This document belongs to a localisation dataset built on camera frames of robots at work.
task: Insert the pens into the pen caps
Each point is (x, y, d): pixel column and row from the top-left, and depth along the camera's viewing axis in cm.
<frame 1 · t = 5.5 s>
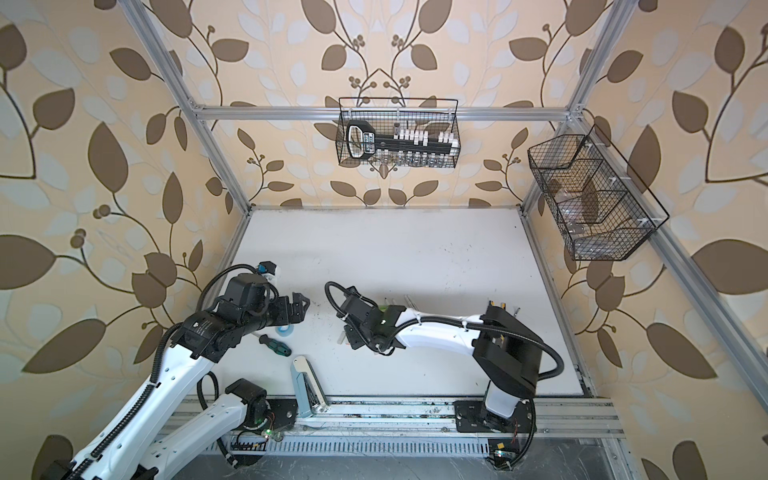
left hand: (295, 301, 74), fingers open
right hand: (354, 331, 82), fingers closed
green black screwdriver: (275, 345, 86), point 2 cm above the table
blue tape roll: (287, 332, 90), on the table

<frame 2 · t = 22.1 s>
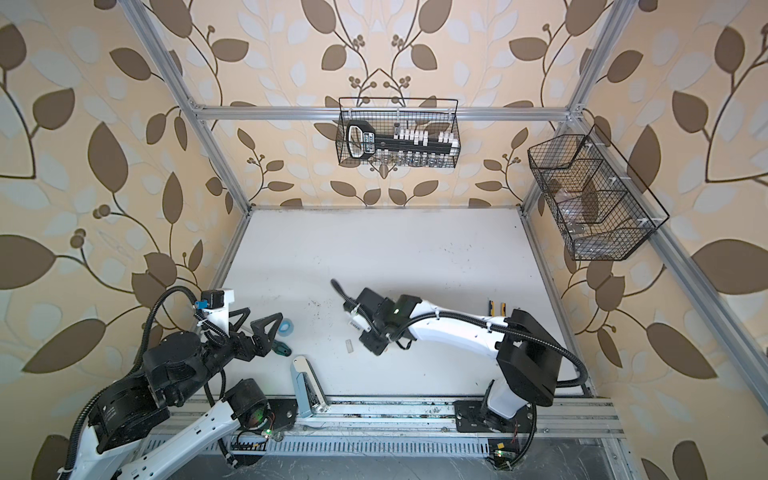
left hand: (267, 315, 63), fingers open
right hand: (370, 340, 80), fingers closed
the named things where they were.

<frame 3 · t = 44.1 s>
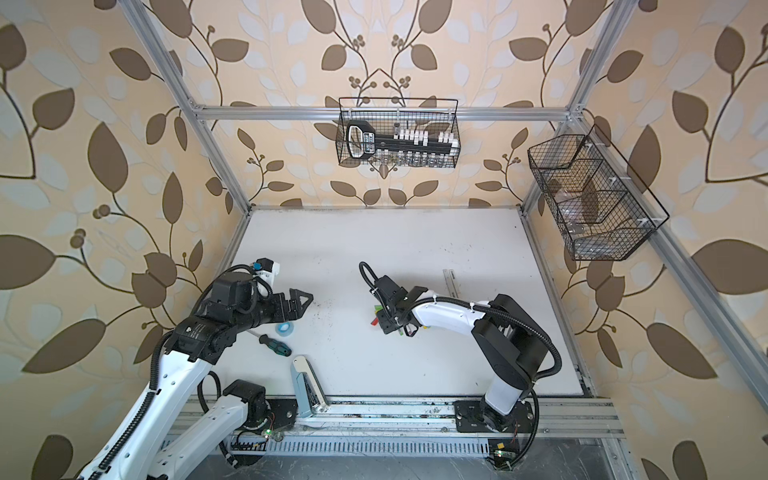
left hand: (299, 296, 73), fingers open
right hand: (388, 321, 88), fingers open
the named things where they were.

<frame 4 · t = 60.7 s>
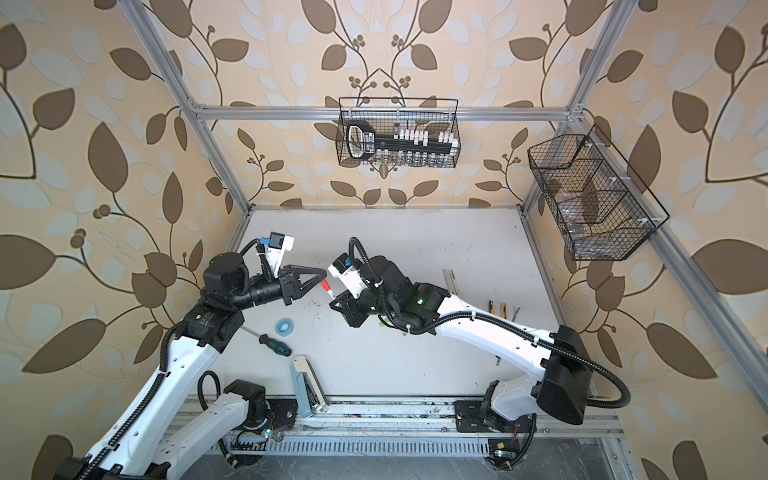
left hand: (325, 276, 65), fingers closed
right hand: (332, 304, 68), fingers closed
red pen cap: (325, 285, 68), point 29 cm above the table
the other named things where they were.

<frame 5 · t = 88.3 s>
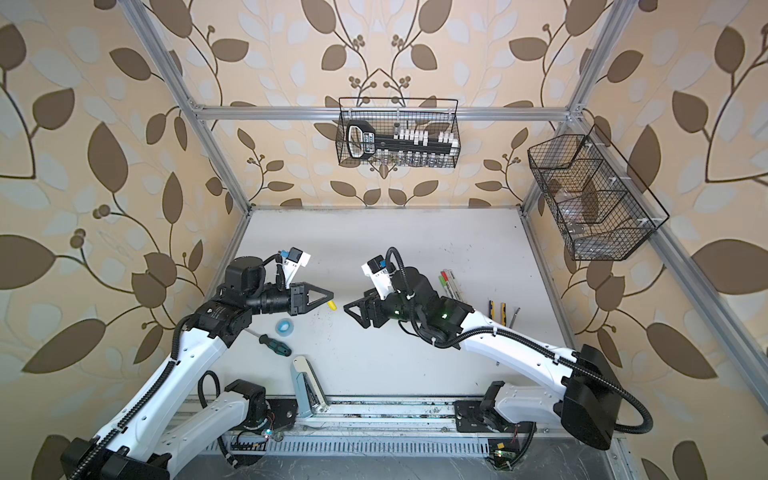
left hand: (331, 296, 68), fingers closed
right hand: (354, 304, 70), fingers open
yellow pen cap: (332, 305, 70), point 24 cm above the table
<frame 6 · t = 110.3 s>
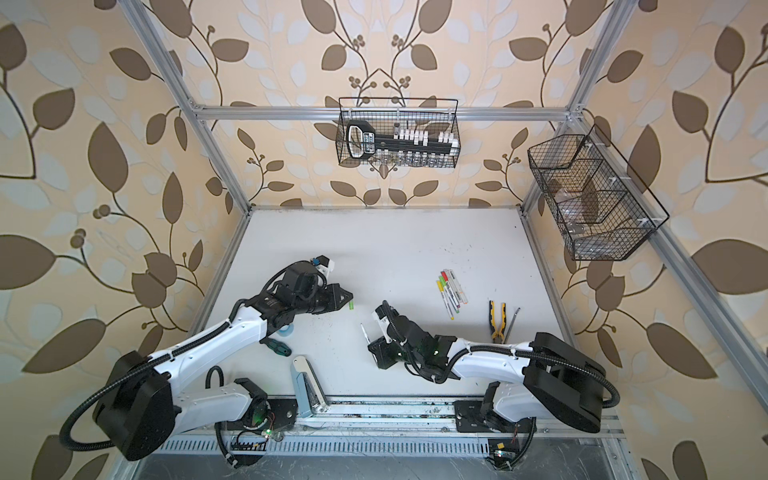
left hand: (354, 294, 81), fingers closed
right hand: (368, 350, 79), fingers closed
white marker yellow end: (441, 289, 100), on the table
